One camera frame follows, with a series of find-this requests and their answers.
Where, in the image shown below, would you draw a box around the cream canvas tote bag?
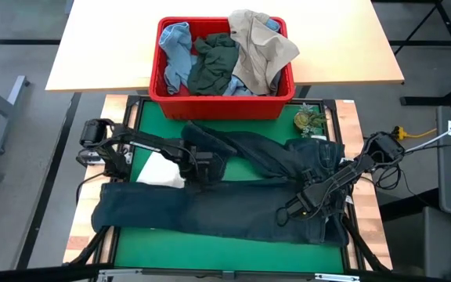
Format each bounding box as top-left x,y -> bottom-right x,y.
135,150 -> 187,190

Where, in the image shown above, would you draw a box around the yellow power plug cable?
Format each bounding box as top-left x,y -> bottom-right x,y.
391,125 -> 438,142

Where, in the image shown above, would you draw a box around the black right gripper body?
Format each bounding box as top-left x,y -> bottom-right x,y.
283,183 -> 330,220

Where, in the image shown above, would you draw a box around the green table mat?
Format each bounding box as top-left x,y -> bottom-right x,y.
114,99 -> 346,274

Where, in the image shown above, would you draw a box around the black desk leg frame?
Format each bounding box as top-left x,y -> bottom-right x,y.
388,0 -> 451,107

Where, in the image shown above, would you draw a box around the black aluminium table frame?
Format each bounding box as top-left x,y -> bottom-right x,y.
63,96 -> 393,282

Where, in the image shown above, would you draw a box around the potted artificial succulent plant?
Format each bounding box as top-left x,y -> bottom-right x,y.
293,101 -> 329,139

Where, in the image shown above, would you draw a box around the dark blue denim jeans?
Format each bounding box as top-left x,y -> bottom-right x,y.
90,121 -> 351,248

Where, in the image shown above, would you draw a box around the black cable bundle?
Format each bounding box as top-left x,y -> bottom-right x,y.
362,154 -> 409,192

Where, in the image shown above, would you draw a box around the light wooden desk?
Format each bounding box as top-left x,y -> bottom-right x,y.
45,0 -> 406,93

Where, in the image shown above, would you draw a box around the grey desk leg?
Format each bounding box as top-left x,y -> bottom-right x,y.
0,74 -> 31,154

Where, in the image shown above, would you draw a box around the beige garment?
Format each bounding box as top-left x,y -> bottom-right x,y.
226,9 -> 301,97

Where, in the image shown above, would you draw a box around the dark green garment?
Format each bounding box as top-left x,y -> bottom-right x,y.
186,32 -> 242,97

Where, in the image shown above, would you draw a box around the light blue denim garment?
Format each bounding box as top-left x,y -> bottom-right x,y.
158,21 -> 197,96

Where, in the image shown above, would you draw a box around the red plastic laundry basket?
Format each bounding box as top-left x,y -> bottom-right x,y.
148,16 -> 296,121

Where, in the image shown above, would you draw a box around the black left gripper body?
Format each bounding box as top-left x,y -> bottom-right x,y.
185,143 -> 222,184

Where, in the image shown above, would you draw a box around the grey cabinet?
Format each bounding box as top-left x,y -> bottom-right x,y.
381,206 -> 451,280

